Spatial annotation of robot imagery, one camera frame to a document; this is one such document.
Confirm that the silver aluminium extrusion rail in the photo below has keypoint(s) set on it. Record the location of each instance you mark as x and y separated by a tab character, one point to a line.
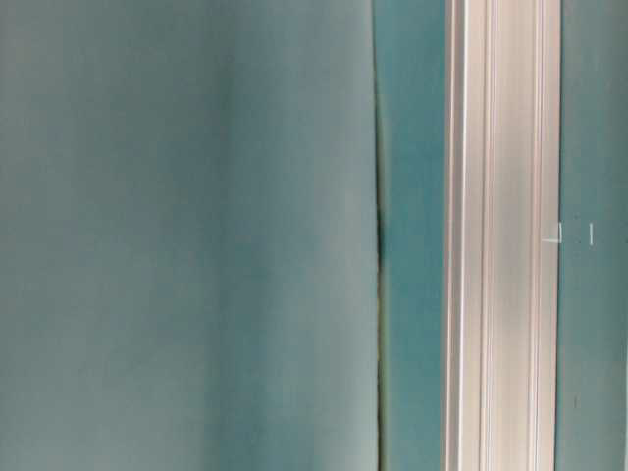
502	235

